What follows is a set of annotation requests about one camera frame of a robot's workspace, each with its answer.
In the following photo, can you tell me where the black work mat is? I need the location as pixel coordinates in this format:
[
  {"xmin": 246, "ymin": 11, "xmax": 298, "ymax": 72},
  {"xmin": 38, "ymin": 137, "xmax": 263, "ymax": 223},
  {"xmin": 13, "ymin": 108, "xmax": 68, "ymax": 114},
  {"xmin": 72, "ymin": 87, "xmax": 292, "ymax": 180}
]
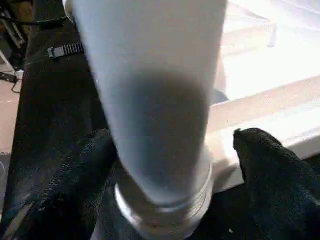
[{"xmin": 0, "ymin": 0, "xmax": 320, "ymax": 240}]

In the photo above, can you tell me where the white plastic table leg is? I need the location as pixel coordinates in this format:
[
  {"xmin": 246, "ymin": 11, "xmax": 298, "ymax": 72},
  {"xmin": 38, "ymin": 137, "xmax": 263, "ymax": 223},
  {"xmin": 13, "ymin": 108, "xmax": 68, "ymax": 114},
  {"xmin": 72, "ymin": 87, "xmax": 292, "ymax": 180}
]
[{"xmin": 64, "ymin": 0, "xmax": 229, "ymax": 222}]

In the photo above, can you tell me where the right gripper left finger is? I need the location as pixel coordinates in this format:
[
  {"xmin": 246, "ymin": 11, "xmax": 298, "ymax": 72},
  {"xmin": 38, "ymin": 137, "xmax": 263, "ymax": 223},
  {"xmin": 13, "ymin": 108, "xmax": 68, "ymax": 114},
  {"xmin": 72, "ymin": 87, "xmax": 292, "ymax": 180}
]
[{"xmin": 0, "ymin": 128, "xmax": 119, "ymax": 240}]

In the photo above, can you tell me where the white plastic table top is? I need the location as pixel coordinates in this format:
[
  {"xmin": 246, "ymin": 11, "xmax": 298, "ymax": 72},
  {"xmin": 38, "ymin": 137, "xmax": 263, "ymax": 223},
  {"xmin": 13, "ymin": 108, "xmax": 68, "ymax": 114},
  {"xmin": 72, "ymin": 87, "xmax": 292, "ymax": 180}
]
[{"xmin": 114, "ymin": 0, "xmax": 320, "ymax": 240}]

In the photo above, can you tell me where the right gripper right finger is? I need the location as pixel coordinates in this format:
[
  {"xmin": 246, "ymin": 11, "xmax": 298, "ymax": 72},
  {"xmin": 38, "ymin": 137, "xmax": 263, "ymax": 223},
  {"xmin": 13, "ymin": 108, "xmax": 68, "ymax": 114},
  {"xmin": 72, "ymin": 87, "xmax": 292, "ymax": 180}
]
[{"xmin": 232, "ymin": 127, "xmax": 320, "ymax": 240}]

